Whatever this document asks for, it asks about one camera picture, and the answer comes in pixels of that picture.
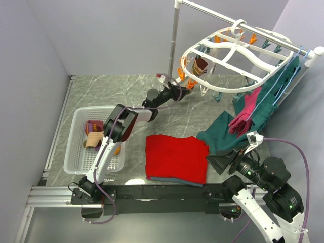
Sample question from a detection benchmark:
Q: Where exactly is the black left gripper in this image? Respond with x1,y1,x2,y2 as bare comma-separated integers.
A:
155,83,190,109

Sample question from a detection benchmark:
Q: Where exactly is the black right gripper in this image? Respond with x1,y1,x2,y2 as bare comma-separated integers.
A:
204,140,270,189

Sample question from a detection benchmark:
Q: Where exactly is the beige striped sock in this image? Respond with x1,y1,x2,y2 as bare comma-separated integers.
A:
84,132,104,148
187,56,208,90

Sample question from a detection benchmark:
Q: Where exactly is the white round clip hanger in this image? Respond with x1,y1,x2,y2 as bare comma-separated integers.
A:
178,26,290,94

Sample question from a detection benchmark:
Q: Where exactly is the maroon purple striped sock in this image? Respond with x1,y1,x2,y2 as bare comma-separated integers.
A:
85,120,104,136
114,147,121,155

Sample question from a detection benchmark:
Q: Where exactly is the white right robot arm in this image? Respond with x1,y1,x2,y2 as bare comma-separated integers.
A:
206,150,310,242

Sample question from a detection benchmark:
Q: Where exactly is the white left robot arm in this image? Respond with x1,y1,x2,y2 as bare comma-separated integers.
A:
78,83,190,204

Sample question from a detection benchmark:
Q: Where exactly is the teal green garment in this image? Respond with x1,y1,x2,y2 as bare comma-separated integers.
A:
196,56,302,155

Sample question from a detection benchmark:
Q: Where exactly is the pink magenta garment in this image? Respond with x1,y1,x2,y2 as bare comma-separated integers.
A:
228,87,262,138

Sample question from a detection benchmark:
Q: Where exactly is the red folded cloth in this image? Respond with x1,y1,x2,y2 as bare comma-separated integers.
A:
145,134,209,186

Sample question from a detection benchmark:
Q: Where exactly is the white plastic basket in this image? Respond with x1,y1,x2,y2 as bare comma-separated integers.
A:
62,105,126,176

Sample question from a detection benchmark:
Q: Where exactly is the white clothes rack stand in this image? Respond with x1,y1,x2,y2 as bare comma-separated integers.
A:
167,1,323,93

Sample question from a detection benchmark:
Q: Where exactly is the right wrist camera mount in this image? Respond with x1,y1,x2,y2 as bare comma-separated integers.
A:
244,131,264,154

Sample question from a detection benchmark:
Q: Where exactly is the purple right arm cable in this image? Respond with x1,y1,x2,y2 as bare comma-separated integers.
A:
232,136,310,243

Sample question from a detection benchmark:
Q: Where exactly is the blue wire hanger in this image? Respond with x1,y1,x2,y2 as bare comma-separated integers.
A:
250,46,303,117

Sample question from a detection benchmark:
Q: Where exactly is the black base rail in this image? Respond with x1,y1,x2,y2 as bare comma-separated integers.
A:
71,184,236,218

